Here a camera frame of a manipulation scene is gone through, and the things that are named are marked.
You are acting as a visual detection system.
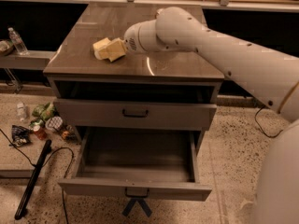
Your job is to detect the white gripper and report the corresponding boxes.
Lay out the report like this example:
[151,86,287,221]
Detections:
[94,20,163,63]

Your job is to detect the yellow sponge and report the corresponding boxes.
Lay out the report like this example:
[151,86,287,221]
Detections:
[93,36,127,63]

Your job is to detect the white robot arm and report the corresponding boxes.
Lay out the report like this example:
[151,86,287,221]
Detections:
[93,7,299,224]

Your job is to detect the grey drawer cabinet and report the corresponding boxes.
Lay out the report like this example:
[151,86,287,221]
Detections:
[44,4,223,138]

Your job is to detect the grey open bottom drawer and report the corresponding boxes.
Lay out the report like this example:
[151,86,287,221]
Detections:
[59,128,211,201]

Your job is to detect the green snack bag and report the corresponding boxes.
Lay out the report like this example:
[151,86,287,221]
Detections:
[32,103,56,121]

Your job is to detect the white patterned cup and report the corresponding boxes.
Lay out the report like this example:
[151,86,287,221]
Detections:
[45,116,63,132]

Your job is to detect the clear plastic water bottle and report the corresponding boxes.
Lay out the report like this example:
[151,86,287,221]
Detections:
[8,27,29,55]

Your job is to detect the bowl on left shelf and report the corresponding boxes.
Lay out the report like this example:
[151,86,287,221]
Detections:
[0,40,14,56]

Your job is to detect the small bottle on floor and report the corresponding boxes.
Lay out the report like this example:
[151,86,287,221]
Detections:
[17,102,27,121]

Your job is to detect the red can on floor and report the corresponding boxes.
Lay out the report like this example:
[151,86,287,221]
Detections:
[33,125,47,140]

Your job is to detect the dark chip bag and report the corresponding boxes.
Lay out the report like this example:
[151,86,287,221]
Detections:
[11,125,30,147]

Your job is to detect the black bar on floor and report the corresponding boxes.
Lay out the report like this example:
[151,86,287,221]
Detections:
[14,140,51,220]

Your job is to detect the black floor cable left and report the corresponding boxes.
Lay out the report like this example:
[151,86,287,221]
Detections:
[0,128,76,224]

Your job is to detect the black floor cable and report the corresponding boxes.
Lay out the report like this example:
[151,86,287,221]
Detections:
[253,105,284,139]
[0,128,76,224]

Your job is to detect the black floor cable right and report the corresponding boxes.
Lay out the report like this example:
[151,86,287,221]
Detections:
[253,105,284,139]

